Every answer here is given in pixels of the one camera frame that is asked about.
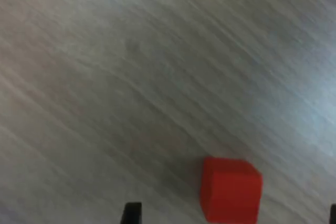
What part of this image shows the red foam cube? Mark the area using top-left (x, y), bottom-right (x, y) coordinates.
top-left (199, 156), bottom-right (264, 224)

